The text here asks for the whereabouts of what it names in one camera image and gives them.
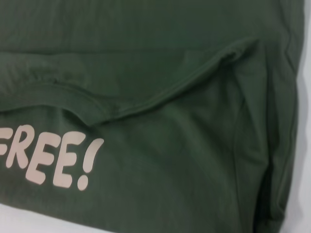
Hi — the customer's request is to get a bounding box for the dark green shirt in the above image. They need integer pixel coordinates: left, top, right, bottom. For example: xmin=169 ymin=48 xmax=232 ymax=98
xmin=0 ymin=0 xmax=306 ymax=233

